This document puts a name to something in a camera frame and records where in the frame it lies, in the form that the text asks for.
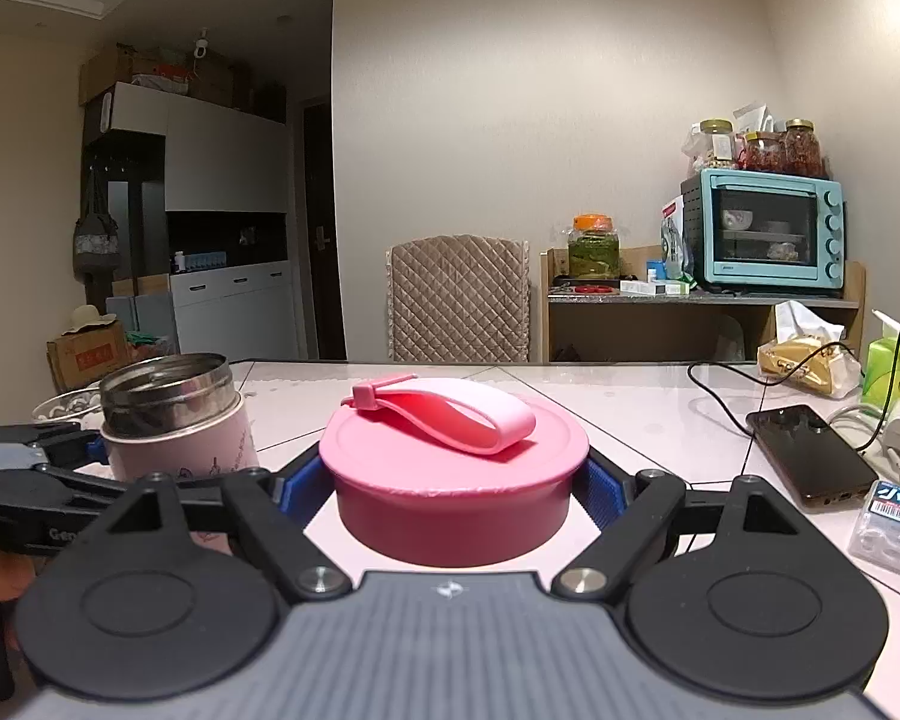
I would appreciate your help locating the green bundle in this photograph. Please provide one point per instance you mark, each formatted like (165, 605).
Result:
(150, 345)

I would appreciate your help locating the dark door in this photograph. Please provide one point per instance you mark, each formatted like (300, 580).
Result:
(324, 240)

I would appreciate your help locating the white paper packet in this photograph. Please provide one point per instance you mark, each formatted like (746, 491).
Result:
(751, 118)

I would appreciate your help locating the grey hanging bag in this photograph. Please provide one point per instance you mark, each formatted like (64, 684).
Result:
(96, 244)

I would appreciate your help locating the clear plastic bag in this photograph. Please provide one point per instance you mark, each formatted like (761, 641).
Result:
(696, 150)

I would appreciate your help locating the blue tray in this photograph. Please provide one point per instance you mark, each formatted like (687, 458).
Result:
(202, 261)

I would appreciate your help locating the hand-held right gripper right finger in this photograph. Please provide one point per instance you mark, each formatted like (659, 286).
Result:
(604, 495)

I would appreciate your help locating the chair with quilted cover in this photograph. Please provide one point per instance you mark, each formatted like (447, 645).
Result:
(457, 307)

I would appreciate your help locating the wooden shelf unit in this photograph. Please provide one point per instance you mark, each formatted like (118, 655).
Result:
(765, 304)

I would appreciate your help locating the white and grey cabinet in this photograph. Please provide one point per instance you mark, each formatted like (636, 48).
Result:
(225, 165)

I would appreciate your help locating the small white bottle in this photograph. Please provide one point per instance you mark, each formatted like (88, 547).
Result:
(654, 271)

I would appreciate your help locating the cardboard box with red label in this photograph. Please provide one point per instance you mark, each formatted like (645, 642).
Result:
(90, 356)

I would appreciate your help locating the glass jar with beige contents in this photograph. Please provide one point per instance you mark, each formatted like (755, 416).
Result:
(714, 146)

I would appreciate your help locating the dark smartphone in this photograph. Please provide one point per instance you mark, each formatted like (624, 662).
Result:
(814, 461)

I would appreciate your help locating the pickle jar with orange lid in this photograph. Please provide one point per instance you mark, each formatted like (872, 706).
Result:
(594, 251)

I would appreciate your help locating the tall jar with red contents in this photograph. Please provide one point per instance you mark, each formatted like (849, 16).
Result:
(804, 150)

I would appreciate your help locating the turquoise toaster oven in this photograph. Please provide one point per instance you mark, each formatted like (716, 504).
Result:
(701, 240)

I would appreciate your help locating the clear plastic box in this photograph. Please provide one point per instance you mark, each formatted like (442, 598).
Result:
(892, 536)

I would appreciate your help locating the flat white box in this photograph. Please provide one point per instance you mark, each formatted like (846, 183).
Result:
(652, 288)

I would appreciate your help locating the green tissue box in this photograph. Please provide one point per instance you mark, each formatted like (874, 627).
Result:
(885, 382)

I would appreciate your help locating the yellow bag with tissue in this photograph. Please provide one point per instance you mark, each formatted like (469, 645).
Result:
(806, 367)

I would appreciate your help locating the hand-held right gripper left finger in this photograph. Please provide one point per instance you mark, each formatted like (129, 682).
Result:
(304, 491)

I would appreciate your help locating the white plastic bag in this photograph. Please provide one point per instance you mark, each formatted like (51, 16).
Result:
(729, 341)

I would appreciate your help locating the straw hat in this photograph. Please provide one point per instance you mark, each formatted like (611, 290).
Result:
(90, 319)

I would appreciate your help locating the red scissors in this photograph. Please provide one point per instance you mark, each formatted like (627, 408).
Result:
(589, 289)

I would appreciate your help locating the pink steel-rimmed bottle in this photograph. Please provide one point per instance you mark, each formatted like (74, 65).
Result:
(180, 435)

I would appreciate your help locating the green and white bag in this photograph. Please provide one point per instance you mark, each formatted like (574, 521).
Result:
(675, 247)

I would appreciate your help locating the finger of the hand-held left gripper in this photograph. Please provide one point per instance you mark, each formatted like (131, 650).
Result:
(45, 436)
(75, 481)

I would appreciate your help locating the person's left hand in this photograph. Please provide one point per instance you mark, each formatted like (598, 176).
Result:
(0, 577)

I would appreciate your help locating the red and white bag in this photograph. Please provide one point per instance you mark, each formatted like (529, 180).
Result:
(161, 82)

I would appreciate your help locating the white security camera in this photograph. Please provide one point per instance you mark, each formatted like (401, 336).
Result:
(202, 45)

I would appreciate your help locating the small jar with red contents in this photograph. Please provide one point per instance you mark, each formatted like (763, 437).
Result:
(763, 154)

